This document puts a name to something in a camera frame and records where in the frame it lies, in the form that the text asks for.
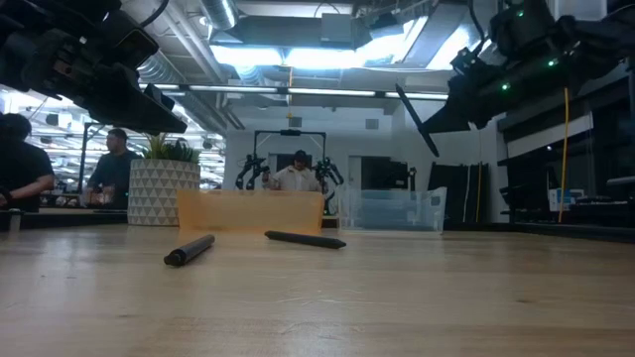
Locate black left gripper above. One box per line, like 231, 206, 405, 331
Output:
0, 19, 189, 135

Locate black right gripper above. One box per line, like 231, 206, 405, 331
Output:
420, 47, 547, 135

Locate green succulent plant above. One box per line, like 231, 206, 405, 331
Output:
141, 131, 201, 165

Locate black upright panels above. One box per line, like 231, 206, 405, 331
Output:
428, 161, 491, 225

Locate black monitor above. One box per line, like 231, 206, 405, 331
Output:
360, 156, 417, 192

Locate white triangle-patterned plant pot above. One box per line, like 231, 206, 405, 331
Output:
127, 157, 202, 228

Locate dark shelving unit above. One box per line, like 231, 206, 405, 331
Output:
497, 98, 635, 234

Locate clear plastic bin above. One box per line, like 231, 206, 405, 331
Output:
338, 185, 447, 234

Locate long ceiling light strip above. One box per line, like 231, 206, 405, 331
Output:
138, 82, 450, 102

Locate wooden table with dark edge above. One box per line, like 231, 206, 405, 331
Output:
0, 205, 129, 232

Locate blue and white box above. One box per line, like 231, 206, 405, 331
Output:
548, 187, 585, 213

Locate grey ceiling box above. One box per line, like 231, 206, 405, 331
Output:
319, 12, 357, 50

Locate orange translucent plastic bin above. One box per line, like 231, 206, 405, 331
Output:
177, 189, 326, 235

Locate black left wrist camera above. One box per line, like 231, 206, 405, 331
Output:
106, 12, 161, 70

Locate black gantry frame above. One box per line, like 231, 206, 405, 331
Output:
252, 128, 327, 192
78, 121, 130, 192

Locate thick yellow hanging cable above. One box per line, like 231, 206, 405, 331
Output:
557, 87, 571, 224

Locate silver round ventilation duct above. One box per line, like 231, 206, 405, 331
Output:
199, 0, 238, 32

